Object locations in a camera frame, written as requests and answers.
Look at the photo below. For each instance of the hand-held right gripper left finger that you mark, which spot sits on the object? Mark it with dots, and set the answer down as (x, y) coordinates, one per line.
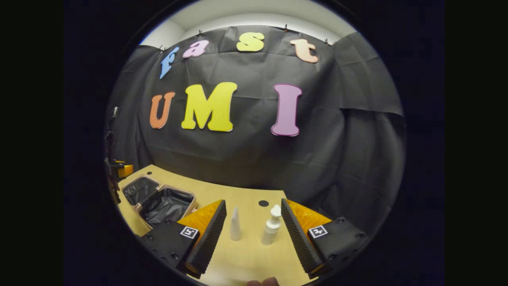
(208, 238)

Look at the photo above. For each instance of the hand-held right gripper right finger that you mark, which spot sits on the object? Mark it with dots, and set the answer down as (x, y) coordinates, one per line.
(297, 238)

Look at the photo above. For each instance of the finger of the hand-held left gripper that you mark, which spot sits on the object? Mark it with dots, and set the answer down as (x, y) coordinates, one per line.
(125, 171)

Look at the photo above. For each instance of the white pump bottle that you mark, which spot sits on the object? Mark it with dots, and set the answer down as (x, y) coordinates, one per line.
(271, 226)

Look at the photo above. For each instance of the white cone-shaped tube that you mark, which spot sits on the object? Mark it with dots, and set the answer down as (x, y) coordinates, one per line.
(235, 226)

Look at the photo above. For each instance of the beige scalloped suitcase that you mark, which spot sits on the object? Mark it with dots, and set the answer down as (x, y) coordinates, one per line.
(166, 204)

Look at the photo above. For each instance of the black backdrop cloth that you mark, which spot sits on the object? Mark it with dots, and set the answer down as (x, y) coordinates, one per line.
(258, 159)

